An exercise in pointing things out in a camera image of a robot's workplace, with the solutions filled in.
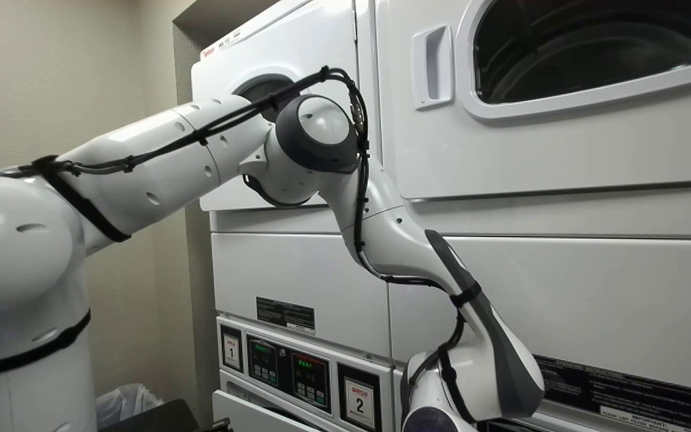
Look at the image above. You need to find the white stacked dryer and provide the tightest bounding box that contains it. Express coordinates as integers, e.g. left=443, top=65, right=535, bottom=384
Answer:
left=371, top=0, right=691, bottom=432
left=189, top=0, right=401, bottom=432

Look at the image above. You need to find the black warning label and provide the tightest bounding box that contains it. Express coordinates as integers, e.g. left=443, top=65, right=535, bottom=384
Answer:
left=254, top=294, right=316, bottom=332
left=531, top=352, right=691, bottom=432

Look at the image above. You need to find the black dryer control panel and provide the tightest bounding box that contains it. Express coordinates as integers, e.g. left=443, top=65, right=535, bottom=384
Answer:
left=245, top=331, right=333, bottom=415

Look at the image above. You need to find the black placard number 1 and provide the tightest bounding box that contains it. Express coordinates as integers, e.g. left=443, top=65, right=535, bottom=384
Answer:
left=218, top=322, right=246, bottom=373

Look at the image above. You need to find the white dryer door with window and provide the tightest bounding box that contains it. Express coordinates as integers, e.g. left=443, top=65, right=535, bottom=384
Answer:
left=189, top=0, right=365, bottom=216
left=375, top=0, right=691, bottom=203
left=212, top=385, right=327, bottom=432

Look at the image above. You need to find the black placard number 2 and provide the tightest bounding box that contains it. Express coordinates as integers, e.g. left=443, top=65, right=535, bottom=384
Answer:
left=336, top=362, right=383, bottom=432

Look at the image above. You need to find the black perforated mounting board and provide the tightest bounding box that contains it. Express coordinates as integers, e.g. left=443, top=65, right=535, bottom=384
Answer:
left=99, top=397, right=233, bottom=432

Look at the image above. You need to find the clear plastic trash bag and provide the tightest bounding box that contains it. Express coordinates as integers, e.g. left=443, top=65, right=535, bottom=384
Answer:
left=90, top=380, right=166, bottom=432

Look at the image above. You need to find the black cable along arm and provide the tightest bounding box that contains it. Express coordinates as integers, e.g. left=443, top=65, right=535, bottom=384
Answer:
left=0, top=65, right=485, bottom=426

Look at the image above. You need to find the white recessed door handle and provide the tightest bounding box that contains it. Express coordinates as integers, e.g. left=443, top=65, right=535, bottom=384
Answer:
left=407, top=20, right=455, bottom=113

